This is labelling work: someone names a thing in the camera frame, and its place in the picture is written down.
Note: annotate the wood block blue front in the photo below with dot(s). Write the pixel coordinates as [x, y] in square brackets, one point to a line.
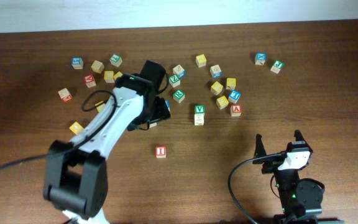
[215, 71]

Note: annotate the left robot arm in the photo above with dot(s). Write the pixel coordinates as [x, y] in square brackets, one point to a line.
[76, 179]

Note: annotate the yellow C block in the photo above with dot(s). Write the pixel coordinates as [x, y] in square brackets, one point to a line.
[153, 125]

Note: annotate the yellow block lower right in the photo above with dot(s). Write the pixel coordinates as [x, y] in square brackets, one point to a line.
[222, 102]

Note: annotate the blue P block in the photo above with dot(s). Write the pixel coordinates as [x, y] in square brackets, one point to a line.
[167, 104]

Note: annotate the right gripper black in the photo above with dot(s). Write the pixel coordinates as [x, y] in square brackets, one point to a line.
[271, 166]

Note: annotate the green L block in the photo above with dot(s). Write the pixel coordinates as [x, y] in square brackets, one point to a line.
[116, 60]

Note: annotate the blue block far left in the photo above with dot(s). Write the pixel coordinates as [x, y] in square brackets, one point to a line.
[77, 63]

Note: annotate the green Z block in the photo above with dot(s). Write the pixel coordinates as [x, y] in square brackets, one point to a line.
[174, 81]

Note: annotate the blue T block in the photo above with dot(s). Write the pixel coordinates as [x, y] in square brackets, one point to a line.
[234, 96]

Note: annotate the red K block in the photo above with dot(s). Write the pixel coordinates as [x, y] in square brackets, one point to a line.
[89, 81]

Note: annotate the yellow block upper right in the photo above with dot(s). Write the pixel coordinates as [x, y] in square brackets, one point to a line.
[230, 83]

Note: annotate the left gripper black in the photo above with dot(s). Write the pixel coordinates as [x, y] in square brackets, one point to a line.
[161, 112]

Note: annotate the green V block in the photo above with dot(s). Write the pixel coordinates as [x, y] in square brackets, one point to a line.
[199, 115]

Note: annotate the green J block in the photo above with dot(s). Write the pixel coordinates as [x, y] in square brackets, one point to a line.
[277, 66]

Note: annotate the yellow block pair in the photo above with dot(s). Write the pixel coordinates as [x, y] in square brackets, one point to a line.
[117, 75]
[109, 76]

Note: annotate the yellow block left pair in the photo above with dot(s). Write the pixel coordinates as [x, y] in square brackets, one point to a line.
[109, 76]

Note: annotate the yellow block mid left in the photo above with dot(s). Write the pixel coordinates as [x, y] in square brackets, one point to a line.
[100, 106]

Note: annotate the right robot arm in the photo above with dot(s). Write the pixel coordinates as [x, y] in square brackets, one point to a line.
[300, 198]

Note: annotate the green R block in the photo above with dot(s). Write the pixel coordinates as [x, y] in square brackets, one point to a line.
[179, 96]

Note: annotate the wood block red side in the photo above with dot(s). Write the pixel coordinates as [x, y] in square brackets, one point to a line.
[65, 95]

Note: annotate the yellow block right pair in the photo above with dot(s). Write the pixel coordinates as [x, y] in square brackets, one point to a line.
[117, 75]

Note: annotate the red A block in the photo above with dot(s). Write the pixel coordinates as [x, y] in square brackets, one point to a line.
[236, 110]

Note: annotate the yellow block centre right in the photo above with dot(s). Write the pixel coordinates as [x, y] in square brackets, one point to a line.
[216, 88]

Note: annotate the yellow block top centre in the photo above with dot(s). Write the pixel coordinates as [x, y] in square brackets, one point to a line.
[201, 60]

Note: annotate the plain wooden block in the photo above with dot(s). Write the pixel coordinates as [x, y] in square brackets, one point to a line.
[97, 66]

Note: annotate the blue X block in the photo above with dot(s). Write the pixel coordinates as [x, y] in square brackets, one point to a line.
[260, 58]

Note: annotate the wood block blue side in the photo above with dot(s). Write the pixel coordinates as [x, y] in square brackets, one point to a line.
[179, 71]

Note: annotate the yellow block lower left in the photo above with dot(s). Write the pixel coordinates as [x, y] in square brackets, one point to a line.
[76, 128]

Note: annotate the red I block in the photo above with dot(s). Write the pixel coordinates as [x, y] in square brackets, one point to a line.
[160, 152]

